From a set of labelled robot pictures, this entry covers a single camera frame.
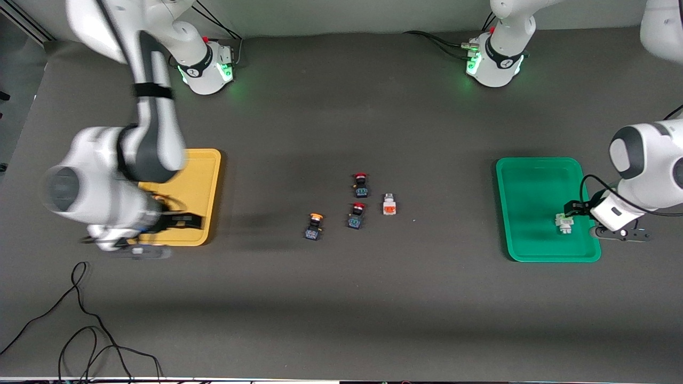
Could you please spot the green plastic tray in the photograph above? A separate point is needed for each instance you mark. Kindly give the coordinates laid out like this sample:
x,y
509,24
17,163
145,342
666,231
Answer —
x,y
533,213

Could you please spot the white switch green face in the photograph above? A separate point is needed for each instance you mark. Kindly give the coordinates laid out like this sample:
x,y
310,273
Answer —
x,y
564,225

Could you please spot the white switch orange face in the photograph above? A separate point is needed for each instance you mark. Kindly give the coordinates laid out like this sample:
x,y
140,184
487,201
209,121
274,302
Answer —
x,y
389,205

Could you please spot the dark grey table mat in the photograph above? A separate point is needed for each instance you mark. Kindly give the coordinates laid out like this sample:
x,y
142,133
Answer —
x,y
341,122

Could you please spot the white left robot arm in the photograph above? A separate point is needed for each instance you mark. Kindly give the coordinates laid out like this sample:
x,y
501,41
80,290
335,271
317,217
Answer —
x,y
653,165

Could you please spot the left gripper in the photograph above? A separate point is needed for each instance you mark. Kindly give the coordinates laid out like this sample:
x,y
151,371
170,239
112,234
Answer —
x,y
578,207

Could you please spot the aluminium profile rail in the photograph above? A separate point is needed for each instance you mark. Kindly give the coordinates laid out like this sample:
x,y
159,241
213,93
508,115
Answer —
x,y
26,21

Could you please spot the yellow cap push button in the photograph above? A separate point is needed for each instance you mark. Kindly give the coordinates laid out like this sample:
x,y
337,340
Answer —
x,y
314,230

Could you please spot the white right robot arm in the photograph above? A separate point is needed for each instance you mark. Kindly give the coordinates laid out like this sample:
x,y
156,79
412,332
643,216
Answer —
x,y
155,112

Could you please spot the red cap push button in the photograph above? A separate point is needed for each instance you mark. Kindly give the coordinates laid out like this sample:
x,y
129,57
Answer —
x,y
356,218
361,188

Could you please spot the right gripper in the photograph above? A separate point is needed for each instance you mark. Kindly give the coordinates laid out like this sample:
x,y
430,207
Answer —
x,y
172,221

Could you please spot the yellow plastic tray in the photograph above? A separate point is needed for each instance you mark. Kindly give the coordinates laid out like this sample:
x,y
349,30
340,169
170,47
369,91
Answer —
x,y
200,181

